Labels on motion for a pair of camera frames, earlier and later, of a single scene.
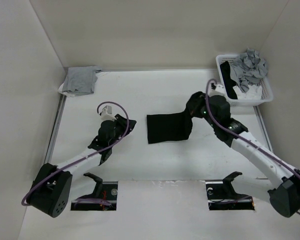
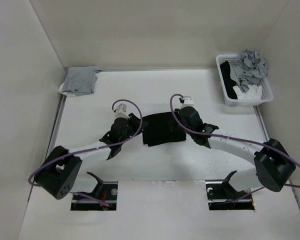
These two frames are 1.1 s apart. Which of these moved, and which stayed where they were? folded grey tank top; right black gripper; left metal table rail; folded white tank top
Moved: right black gripper
Stayed: left metal table rail; folded white tank top; folded grey tank top
